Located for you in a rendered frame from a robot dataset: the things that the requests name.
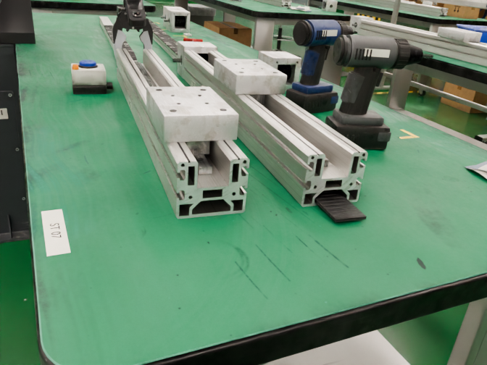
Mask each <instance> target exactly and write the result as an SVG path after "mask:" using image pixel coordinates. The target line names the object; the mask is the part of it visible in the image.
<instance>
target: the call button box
mask: <svg viewBox="0 0 487 365"><path fill-rule="evenodd" d="M73 64H77V65H78V66H79V70H73V69H72V65H73ZM71 73H72V92H73V94H107V89H113V87H112V82H107V77H106V70H105V68H104V65H103V64H96V66H92V67H84V66H80V65H79V64H78V63H72V64H71Z"/></svg>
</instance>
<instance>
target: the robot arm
mask: <svg viewBox="0 0 487 365"><path fill-rule="evenodd" d="M123 28H125V29H126V31H127V32H128V31H129V29H131V30H137V31H138V32H140V29H143V30H142V33H141V34H140V35H139V38H140V40H141V42H142V43H143V49H152V44H153V30H152V27H151V25H150V23H149V19H148V18H146V13H145V9H144V5H143V0H123V6H122V7H117V17H116V21H115V23H114V25H113V27H112V36H113V47H114V55H115V59H116V61H117V57H118V56H117V55H116V49H122V44H123V43H124V42H125V39H126V35H125V34H124V33H123V31H122V29H123Z"/></svg>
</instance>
